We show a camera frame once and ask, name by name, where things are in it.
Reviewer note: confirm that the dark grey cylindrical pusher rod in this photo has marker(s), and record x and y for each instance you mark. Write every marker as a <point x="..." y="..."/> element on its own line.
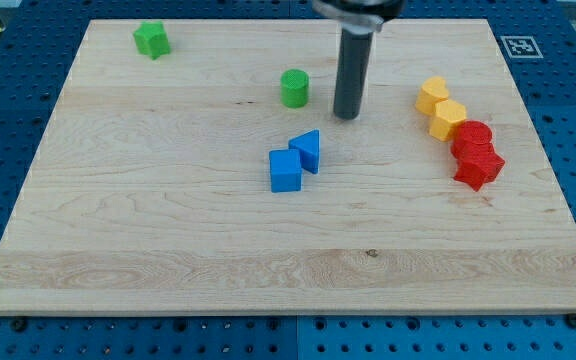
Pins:
<point x="353" y="60"/>

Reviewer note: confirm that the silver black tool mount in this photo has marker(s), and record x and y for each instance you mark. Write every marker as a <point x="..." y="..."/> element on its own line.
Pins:
<point x="359" y="15"/>

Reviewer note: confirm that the blue triangle block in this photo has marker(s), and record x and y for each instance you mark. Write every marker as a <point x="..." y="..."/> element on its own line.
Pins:
<point x="308" y="146"/>

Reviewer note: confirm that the green cylinder block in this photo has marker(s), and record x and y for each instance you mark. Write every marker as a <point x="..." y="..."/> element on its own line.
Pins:
<point x="294" y="88"/>

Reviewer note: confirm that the yellow heart block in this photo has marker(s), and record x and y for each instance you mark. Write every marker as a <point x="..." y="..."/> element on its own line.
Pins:
<point x="432" y="91"/>

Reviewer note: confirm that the yellow hexagon block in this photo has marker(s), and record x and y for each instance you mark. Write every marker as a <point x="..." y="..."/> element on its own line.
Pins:
<point x="447" y="117"/>

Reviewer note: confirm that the blue cube block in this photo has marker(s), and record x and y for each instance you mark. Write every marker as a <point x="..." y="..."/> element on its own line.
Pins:
<point x="285" y="170"/>

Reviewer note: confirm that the red cylinder block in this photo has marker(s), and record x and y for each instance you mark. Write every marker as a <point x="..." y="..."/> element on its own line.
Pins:
<point x="472" y="137"/>

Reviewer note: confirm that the white fiducial marker tag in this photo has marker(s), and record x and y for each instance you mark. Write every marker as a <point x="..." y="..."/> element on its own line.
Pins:
<point x="521" y="47"/>

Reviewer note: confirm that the red star block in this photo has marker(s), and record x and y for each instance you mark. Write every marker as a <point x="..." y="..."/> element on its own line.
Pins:
<point x="477" y="169"/>

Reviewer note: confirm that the wooden board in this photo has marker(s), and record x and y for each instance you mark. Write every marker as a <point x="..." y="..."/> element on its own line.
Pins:
<point x="150" y="193"/>

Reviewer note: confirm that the green star block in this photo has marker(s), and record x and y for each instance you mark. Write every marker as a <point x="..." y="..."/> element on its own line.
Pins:
<point x="151" y="39"/>

